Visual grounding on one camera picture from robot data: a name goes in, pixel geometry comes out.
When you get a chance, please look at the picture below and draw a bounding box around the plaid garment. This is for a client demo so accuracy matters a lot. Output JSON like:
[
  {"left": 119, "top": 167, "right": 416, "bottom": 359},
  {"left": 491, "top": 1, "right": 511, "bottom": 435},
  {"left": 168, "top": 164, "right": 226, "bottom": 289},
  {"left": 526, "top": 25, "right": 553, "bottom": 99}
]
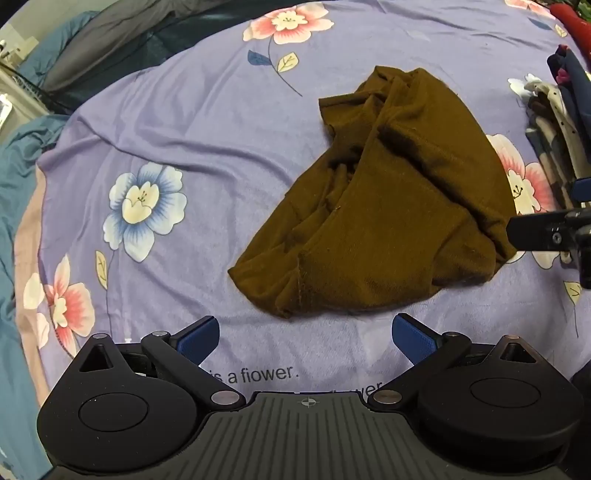
[{"left": 525, "top": 115, "right": 580, "bottom": 210}]

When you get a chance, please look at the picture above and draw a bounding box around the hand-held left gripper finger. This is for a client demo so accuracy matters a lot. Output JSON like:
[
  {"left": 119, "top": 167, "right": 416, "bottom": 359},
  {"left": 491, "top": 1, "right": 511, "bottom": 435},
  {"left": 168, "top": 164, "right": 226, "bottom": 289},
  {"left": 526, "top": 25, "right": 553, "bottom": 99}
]
[{"left": 369, "top": 314, "right": 543, "bottom": 412}]

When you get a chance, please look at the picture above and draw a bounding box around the brown knit garment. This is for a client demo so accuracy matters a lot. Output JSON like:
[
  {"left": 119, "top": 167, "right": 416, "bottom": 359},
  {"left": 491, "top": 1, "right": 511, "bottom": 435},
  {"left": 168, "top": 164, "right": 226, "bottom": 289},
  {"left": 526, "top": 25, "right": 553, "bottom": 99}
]
[{"left": 228, "top": 65, "right": 519, "bottom": 320}]

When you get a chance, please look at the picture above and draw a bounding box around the purple floral bed sheet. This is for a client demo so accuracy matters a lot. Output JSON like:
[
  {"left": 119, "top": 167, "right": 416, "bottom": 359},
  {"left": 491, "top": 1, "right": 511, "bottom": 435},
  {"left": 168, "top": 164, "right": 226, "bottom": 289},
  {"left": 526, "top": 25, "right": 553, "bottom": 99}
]
[{"left": 14, "top": 0, "right": 591, "bottom": 402}]

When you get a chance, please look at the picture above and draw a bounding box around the teal duvet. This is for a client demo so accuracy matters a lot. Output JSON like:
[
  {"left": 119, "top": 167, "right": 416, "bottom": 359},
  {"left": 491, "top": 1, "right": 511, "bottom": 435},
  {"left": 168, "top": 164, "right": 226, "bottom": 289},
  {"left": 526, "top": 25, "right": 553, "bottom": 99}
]
[{"left": 0, "top": 9, "right": 241, "bottom": 477}]

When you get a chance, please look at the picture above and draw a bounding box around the white bedside furniture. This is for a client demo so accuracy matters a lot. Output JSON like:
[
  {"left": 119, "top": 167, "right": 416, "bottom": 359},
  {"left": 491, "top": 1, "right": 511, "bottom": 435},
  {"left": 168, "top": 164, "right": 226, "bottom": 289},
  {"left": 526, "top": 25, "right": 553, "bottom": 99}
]
[{"left": 0, "top": 37, "right": 52, "bottom": 139}]

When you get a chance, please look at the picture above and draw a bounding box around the red knit garment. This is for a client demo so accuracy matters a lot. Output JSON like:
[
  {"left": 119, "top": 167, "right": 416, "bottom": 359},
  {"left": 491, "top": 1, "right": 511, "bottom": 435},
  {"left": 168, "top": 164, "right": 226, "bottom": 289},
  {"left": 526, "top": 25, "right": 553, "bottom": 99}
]
[{"left": 549, "top": 1, "right": 591, "bottom": 49}]

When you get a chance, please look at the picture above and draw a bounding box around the grey blanket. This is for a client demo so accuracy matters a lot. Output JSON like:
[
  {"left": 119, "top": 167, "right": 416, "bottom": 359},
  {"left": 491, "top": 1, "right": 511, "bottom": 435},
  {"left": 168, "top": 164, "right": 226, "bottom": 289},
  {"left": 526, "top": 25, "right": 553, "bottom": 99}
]
[{"left": 41, "top": 0, "right": 259, "bottom": 93}]

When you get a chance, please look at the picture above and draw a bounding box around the navy floral garment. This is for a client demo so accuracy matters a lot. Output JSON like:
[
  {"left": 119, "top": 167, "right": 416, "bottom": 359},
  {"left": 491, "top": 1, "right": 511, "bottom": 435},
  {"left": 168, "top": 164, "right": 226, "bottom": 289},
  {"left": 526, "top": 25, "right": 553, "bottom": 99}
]
[{"left": 547, "top": 44, "right": 591, "bottom": 137}]

